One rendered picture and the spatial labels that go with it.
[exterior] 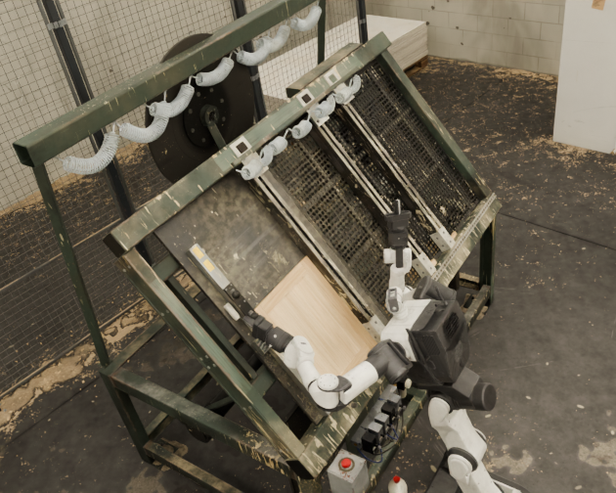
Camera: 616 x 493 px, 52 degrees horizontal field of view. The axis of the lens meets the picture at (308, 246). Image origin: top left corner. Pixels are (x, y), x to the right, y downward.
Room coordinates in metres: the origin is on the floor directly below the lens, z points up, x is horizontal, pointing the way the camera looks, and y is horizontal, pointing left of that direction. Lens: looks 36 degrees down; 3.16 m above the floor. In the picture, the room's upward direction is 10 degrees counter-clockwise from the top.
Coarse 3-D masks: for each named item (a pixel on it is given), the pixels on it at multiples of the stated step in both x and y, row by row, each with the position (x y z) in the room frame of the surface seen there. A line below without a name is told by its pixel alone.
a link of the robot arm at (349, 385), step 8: (360, 368) 1.64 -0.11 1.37; (368, 368) 1.63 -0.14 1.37; (328, 376) 1.60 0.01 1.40; (336, 376) 1.60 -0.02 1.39; (344, 376) 1.61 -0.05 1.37; (352, 376) 1.60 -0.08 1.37; (360, 376) 1.60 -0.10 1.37; (368, 376) 1.61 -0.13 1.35; (376, 376) 1.62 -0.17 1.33; (320, 384) 1.56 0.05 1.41; (328, 384) 1.55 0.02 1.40; (336, 384) 1.55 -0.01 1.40; (344, 384) 1.56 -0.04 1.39; (352, 384) 1.57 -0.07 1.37; (360, 384) 1.57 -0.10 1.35; (368, 384) 1.59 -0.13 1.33; (344, 392) 1.54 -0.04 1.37; (352, 392) 1.55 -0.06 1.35; (360, 392) 1.57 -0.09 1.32; (344, 400) 1.54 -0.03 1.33; (336, 408) 1.53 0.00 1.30
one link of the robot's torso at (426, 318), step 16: (416, 304) 1.94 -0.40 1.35; (432, 304) 1.89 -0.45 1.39; (448, 304) 1.85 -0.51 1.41; (400, 320) 1.88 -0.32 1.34; (416, 320) 1.83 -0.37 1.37; (432, 320) 1.79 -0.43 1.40; (448, 320) 1.77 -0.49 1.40; (464, 320) 1.83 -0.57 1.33; (384, 336) 1.82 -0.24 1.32; (400, 336) 1.78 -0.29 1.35; (416, 336) 1.76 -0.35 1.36; (432, 336) 1.71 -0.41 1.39; (448, 336) 1.87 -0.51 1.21; (464, 336) 1.80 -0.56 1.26; (416, 352) 1.73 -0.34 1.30; (432, 352) 1.71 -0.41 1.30; (448, 352) 1.69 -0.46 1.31; (464, 352) 1.78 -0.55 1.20; (416, 368) 1.74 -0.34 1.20; (432, 368) 1.72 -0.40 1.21; (448, 368) 1.67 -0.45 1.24
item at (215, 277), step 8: (192, 248) 2.20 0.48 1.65; (200, 248) 2.22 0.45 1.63; (192, 256) 2.19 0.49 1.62; (200, 264) 2.17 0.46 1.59; (208, 272) 2.15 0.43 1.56; (216, 272) 2.16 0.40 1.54; (208, 280) 2.15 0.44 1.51; (216, 280) 2.13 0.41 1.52; (224, 280) 2.15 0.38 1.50; (216, 288) 2.13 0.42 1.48; (224, 288) 2.12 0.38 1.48; (224, 296) 2.11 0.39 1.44; (232, 304) 2.09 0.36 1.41; (240, 312) 2.07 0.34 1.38; (272, 352) 1.98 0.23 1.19; (280, 360) 1.96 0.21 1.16; (288, 368) 1.93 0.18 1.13; (296, 376) 1.92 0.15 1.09; (304, 392) 1.90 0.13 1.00; (312, 400) 1.87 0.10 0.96
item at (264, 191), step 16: (256, 176) 2.55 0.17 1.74; (256, 192) 2.58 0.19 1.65; (272, 192) 2.57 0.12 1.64; (272, 208) 2.53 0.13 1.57; (288, 208) 2.53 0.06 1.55; (288, 224) 2.48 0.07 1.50; (304, 240) 2.44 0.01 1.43; (320, 256) 2.40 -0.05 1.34; (336, 272) 2.38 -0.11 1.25; (336, 288) 2.34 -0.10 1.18; (352, 288) 2.34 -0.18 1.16; (352, 304) 2.29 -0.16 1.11; (368, 320) 2.24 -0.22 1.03
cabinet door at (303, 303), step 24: (312, 264) 2.40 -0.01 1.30; (288, 288) 2.26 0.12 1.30; (312, 288) 2.31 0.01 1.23; (264, 312) 2.12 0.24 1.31; (288, 312) 2.16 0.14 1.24; (312, 312) 2.21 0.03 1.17; (336, 312) 2.26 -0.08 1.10; (312, 336) 2.11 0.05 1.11; (336, 336) 2.16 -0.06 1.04; (360, 336) 2.20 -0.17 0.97; (336, 360) 2.07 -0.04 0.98; (360, 360) 2.11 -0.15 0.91
